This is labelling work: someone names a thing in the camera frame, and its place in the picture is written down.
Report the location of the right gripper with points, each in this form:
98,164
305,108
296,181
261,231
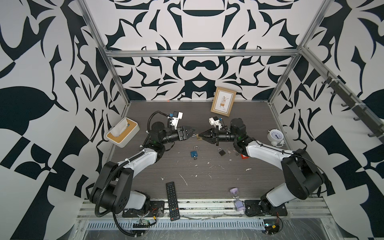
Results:
216,135

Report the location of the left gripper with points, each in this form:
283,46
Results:
182,132

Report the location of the brass padlock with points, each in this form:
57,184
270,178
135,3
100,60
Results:
198,137

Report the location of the black padlock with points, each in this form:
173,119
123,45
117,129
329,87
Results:
221,152

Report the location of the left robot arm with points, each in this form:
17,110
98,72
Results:
112,192

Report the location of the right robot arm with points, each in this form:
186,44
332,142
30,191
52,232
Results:
302,176

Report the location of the blue padlock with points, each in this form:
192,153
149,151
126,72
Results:
194,153

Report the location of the white alarm clock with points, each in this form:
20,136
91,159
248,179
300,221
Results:
276,137

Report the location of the purple hourglass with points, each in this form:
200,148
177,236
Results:
239,204

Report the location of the black remote control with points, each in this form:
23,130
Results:
172,201

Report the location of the left circuit board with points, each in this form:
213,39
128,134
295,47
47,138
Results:
144,224

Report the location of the circuit board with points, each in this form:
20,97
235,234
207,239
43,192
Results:
272,229
144,224

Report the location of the right circuit board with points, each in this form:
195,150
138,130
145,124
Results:
272,229

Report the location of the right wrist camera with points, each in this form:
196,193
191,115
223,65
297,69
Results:
217,123

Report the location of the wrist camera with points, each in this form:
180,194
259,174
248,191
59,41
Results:
173,119
217,123

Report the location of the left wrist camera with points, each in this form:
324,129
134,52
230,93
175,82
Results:
173,119

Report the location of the wooden picture frame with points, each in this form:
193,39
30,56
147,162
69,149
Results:
223,101

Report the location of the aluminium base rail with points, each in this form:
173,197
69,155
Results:
224,208

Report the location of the white cable duct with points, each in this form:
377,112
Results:
206,224

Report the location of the wall hook rail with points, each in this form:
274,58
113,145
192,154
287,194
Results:
352,102

